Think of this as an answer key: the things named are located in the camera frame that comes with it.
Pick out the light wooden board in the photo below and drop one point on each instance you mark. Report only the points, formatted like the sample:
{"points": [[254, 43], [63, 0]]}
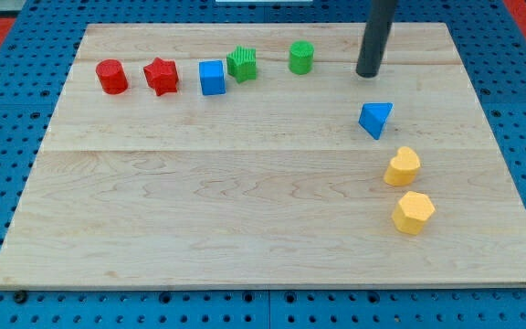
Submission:
{"points": [[272, 185]]}

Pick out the yellow hexagon block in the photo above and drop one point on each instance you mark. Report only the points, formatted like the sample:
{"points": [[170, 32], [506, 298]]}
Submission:
{"points": [[412, 211]]}

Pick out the red cylinder block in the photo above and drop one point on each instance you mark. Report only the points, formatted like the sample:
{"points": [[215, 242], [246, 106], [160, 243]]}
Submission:
{"points": [[112, 77]]}

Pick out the green cylinder block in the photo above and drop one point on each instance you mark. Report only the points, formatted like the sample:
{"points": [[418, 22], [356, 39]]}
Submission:
{"points": [[301, 54]]}

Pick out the green star block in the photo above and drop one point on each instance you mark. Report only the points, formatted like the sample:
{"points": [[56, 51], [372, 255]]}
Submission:
{"points": [[242, 64]]}

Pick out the red star block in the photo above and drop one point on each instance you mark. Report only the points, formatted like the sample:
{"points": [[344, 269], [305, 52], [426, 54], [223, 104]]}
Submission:
{"points": [[162, 76]]}

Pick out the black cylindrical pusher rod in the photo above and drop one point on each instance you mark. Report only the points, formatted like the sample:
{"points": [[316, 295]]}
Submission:
{"points": [[375, 37]]}

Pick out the blue triangle block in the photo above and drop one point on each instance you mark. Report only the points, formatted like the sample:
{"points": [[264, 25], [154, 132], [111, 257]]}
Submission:
{"points": [[374, 116]]}

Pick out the blue cube block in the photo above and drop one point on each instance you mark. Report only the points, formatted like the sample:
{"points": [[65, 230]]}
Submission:
{"points": [[212, 77]]}

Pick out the blue perforated base mat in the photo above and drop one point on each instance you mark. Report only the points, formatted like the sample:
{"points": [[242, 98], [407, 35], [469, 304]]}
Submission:
{"points": [[34, 63]]}

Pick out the yellow heart block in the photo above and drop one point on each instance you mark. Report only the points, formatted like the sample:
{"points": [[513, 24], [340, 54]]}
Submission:
{"points": [[403, 167]]}

